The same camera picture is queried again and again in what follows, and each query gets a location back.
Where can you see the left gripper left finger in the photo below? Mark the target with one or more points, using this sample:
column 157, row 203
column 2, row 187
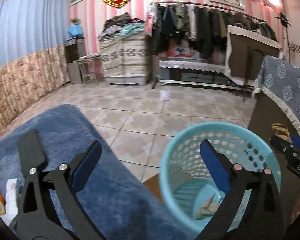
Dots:
column 37, row 217

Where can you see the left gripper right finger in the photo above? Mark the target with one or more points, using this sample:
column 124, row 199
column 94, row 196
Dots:
column 251, row 207

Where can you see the brown paper ball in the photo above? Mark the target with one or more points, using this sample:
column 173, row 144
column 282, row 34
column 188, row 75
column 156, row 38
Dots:
column 282, row 132

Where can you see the teal plastic trash basket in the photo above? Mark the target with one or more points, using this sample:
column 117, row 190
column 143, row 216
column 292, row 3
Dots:
column 185, row 182

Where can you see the black rectangular case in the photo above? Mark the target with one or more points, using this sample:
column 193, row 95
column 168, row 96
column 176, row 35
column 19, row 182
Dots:
column 31, row 152

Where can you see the blue floral sofa cover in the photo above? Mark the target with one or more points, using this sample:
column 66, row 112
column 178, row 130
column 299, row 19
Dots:
column 280, row 81

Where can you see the blue woven table blanket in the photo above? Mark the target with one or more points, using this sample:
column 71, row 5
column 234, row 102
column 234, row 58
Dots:
column 116, row 202

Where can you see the covered brown television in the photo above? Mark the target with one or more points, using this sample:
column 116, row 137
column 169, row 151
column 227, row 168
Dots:
column 245, row 51

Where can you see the low tv stand with lace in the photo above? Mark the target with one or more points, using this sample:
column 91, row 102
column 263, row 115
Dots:
column 190, row 72

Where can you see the black tripod stand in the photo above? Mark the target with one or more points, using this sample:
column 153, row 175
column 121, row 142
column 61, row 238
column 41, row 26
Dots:
column 285, row 23

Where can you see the small metal folding table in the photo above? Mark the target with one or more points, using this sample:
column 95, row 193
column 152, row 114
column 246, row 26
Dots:
column 87, row 68

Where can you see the blue floral curtain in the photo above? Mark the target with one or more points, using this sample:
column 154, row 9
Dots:
column 32, row 54

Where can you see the hanging dark clothes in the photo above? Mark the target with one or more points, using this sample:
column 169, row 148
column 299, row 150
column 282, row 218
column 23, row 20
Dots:
column 204, row 29

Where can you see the grey water dispenser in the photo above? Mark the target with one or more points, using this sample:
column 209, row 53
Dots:
column 74, row 49

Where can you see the patterned cloth covered cabinet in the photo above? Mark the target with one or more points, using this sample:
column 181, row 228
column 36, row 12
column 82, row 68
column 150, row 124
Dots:
column 126, row 60

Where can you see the metal clothes rack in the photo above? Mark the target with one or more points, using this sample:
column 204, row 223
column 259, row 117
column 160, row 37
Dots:
column 183, row 50

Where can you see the blue covered water bottle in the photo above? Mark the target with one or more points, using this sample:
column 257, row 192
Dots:
column 75, row 30

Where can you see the pile of folded clothes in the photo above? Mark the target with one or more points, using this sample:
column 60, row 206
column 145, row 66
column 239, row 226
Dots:
column 122, row 26

